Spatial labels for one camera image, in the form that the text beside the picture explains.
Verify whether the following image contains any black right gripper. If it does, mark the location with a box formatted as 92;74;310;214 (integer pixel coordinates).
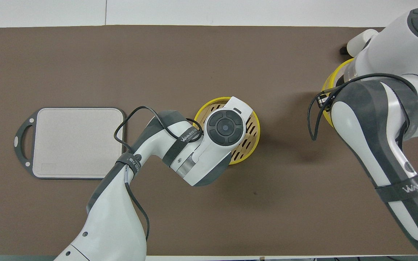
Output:
318;93;336;109

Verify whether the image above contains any yellow steamer basket with liner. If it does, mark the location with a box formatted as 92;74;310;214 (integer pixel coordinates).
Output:
321;58;355;128

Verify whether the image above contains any brown table mat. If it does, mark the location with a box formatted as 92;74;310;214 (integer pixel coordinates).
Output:
0;25;418;256

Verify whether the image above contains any grey cutting board dark rim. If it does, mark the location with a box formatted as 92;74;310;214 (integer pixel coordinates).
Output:
14;107;127;180

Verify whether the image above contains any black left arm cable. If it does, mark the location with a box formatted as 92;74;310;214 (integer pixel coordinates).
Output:
114;106;204;242

